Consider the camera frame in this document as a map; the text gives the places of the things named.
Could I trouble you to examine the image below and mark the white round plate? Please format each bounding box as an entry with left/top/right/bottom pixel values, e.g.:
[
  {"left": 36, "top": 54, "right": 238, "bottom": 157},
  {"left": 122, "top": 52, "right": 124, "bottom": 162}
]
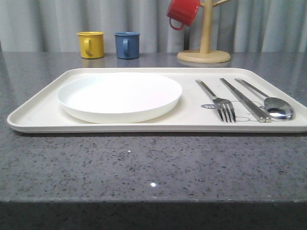
[{"left": 57, "top": 72, "right": 183, "bottom": 124}]

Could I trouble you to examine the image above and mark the silver metal fork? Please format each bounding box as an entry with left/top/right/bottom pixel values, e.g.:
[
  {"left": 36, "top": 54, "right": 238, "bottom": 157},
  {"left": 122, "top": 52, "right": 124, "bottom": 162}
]
[{"left": 195, "top": 80, "right": 236, "bottom": 123}]

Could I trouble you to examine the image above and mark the silver metal spoon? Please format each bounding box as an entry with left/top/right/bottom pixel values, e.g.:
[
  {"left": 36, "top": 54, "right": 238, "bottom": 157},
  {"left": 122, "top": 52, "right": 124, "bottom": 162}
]
[{"left": 235, "top": 78, "right": 295, "bottom": 121}]

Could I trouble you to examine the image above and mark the cream rabbit serving tray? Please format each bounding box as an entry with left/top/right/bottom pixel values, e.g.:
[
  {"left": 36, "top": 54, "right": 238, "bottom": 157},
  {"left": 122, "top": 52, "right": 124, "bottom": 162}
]
[{"left": 7, "top": 68, "right": 307, "bottom": 133}]

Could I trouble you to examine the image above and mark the blue enamel mug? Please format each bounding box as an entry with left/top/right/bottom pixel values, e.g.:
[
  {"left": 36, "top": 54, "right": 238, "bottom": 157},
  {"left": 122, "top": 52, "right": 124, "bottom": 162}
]
[{"left": 114, "top": 32, "right": 140, "bottom": 59}]

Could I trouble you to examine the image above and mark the wooden mug tree stand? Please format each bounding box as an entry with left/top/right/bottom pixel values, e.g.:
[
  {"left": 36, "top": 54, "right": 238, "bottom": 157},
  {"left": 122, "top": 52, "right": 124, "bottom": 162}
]
[{"left": 177, "top": 0, "right": 231, "bottom": 63}]

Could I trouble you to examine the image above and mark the yellow enamel mug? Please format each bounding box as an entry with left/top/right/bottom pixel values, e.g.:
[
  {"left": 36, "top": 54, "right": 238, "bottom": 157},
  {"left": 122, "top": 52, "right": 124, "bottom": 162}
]
[{"left": 77, "top": 31, "right": 105, "bottom": 59}]

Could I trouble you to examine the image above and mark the red enamel mug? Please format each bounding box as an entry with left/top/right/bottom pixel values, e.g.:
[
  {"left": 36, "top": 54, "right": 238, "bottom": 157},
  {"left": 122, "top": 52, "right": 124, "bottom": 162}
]
[{"left": 167, "top": 0, "right": 201, "bottom": 30}]

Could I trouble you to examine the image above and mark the grey curtain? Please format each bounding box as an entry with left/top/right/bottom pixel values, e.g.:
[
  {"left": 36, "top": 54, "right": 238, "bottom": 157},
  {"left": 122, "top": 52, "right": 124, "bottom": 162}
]
[{"left": 0, "top": 0, "right": 307, "bottom": 53}]

